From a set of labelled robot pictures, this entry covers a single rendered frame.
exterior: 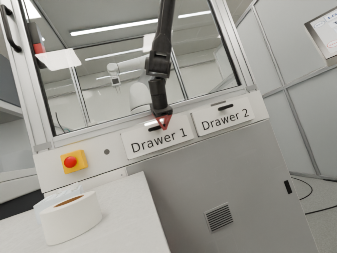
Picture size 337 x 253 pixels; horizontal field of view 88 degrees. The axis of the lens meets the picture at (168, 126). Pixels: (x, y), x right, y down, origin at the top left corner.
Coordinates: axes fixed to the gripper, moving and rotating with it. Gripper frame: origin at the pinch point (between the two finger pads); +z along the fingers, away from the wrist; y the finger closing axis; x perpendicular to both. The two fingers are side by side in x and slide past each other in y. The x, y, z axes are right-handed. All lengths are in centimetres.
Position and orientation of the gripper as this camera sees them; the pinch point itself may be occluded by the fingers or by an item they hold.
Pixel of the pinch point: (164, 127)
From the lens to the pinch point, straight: 70.6
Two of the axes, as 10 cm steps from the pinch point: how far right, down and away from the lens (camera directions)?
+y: -3.2, -4.2, 8.5
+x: -9.4, 2.7, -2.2
